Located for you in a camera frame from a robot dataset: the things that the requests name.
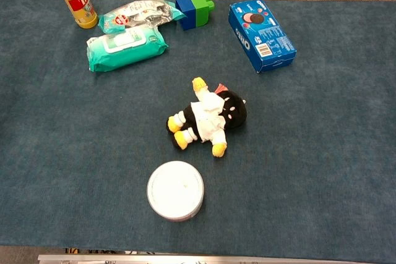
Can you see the black and white plush toy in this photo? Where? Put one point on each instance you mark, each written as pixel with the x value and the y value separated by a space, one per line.
pixel 201 117

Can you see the blue and green toy block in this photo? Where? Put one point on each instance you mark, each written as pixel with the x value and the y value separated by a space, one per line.
pixel 195 10

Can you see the round clear-lidded plastic container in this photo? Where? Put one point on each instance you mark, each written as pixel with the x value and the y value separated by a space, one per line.
pixel 175 190

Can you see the green wet wipes pack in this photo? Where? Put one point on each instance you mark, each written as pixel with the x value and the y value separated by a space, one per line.
pixel 125 48

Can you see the blue Oreo cookie box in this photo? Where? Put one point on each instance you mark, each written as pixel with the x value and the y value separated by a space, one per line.
pixel 260 33

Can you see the dark blue table cloth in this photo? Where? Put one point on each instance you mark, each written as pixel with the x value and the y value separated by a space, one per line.
pixel 92 128

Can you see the teal and silver snack bag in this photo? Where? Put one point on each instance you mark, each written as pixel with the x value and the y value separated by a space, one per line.
pixel 140 14

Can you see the aluminium frame rail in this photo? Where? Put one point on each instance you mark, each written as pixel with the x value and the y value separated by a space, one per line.
pixel 198 258

